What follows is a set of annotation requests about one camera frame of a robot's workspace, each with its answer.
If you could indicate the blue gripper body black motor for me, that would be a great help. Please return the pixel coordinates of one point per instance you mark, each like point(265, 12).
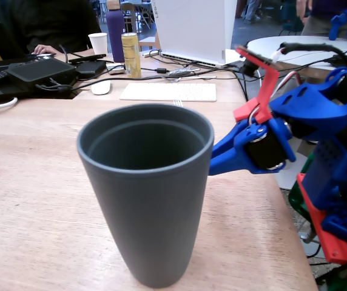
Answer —
point(266, 151)

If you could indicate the blue moving gripper finger with red tip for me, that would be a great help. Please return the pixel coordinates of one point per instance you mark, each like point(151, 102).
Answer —
point(228, 157)

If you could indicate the blue fixed gripper finger with red tip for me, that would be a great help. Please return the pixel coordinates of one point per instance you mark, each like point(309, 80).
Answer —
point(231, 133)

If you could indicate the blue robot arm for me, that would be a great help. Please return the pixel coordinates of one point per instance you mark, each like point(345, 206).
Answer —
point(313, 100)

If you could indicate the bystander hand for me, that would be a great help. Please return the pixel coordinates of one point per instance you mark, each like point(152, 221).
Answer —
point(43, 49)

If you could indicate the white keyboard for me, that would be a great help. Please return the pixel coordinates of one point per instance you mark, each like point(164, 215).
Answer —
point(167, 91)

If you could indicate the crumpled foil wrapper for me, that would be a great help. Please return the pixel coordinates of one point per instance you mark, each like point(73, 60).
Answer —
point(182, 72)

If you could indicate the gray plastic cup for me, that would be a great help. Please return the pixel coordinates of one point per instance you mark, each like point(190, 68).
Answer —
point(149, 212)

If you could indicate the white open laptop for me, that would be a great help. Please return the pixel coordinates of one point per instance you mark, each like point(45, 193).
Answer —
point(191, 27)

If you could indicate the yellow drink can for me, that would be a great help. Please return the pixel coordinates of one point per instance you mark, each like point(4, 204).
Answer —
point(131, 57)

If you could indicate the person in purple shirt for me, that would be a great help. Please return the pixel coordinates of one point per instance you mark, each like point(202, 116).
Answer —
point(316, 24)

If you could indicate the white computer mouse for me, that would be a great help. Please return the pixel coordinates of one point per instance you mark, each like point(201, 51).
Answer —
point(100, 88)

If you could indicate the purple water bottle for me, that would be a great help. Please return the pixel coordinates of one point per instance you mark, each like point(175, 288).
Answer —
point(116, 33)

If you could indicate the black power adapter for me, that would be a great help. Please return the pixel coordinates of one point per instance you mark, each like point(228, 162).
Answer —
point(90, 69)

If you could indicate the white paper cup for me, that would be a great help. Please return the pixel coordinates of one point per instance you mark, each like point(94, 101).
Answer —
point(98, 44)

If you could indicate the black phone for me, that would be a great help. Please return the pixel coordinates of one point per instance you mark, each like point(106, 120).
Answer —
point(87, 57)

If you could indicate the black box device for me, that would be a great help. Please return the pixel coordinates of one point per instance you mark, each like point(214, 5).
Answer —
point(40, 72)

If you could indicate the person in black shirt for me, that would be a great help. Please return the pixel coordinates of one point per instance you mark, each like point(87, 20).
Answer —
point(55, 21)

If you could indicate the red robot base plate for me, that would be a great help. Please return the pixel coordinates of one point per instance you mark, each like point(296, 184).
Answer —
point(337, 245)

